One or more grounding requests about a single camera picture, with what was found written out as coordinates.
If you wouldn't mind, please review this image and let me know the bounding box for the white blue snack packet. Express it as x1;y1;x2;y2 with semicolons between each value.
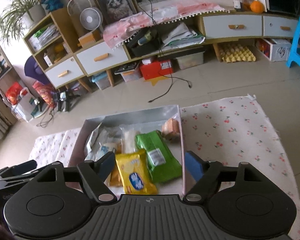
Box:
96;142;122;160

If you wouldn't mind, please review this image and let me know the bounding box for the silver long snack packet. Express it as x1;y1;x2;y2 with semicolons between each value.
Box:
84;123;122;161

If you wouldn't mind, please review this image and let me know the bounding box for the yellow snack packet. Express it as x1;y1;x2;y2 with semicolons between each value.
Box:
116;149;158;195

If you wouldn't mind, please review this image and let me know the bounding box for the green snack packet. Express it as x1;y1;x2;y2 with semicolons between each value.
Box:
135;130;183;184

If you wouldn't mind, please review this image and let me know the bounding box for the brown biscuit packet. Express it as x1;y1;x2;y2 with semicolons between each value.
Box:
161;118;180;141

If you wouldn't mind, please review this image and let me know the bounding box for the cherry print pink cloth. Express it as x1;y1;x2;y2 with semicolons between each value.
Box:
30;96;300;239

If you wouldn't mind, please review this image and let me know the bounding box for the pink cardboard box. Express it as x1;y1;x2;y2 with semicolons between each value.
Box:
69;105;185;197

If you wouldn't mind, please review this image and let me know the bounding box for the black tripod device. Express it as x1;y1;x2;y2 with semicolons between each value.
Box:
53;90;80;112

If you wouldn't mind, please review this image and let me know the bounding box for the clear storage bin blue lid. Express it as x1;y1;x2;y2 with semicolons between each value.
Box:
91;72;111;90

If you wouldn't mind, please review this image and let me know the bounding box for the red patterned bag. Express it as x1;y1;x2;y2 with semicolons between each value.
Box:
32;81;56;108

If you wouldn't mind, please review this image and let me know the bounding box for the clear storage bin with keyboard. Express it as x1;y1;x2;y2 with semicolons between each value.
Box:
114;61;142;82

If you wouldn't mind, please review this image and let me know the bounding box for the clear storage bin right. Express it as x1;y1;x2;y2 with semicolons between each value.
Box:
176;52;204;70

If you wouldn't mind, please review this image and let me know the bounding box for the red cardboard box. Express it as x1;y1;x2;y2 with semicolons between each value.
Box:
140;60;173;80

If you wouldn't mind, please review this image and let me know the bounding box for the yellow egg tray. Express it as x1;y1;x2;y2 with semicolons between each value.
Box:
219;43;256;63

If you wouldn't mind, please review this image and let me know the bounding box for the white patterned box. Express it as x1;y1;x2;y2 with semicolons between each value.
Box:
255;38;292;62

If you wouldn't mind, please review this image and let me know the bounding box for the wooden TV cabinet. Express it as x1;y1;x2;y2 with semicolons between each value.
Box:
24;9;298;88

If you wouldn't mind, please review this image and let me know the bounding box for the pink cabinet cover cloth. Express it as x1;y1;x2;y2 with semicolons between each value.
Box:
103;0;228;49

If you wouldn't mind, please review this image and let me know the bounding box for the white desk fan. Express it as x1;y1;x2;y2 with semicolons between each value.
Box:
79;7;103;31

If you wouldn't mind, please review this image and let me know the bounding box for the orange fruit lower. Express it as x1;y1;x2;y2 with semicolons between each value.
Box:
250;0;264;14

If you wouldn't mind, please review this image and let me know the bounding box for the framed cat picture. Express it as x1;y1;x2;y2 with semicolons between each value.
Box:
94;0;138;24

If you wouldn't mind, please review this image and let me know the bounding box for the potted green plant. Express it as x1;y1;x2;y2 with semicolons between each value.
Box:
0;0;40;44

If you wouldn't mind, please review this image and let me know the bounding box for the black cable on floor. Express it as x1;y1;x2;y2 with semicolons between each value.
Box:
148;73;193;104

